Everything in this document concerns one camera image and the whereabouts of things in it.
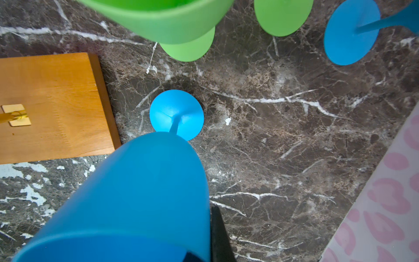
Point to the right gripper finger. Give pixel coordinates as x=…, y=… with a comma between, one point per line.
x=221, y=250

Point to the blue wine glass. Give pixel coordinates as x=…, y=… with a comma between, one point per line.
x=354, y=27
x=146, y=202

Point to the green wine glass front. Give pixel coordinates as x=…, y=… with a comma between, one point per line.
x=184, y=29

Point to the green wine glass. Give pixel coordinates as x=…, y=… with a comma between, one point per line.
x=281, y=18
x=184, y=29

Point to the blue wine glass front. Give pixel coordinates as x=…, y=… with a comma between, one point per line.
x=354, y=27

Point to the wooden rack base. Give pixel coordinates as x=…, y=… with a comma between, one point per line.
x=67, y=104

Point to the gold wire glass rack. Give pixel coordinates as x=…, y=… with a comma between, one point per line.
x=13, y=116

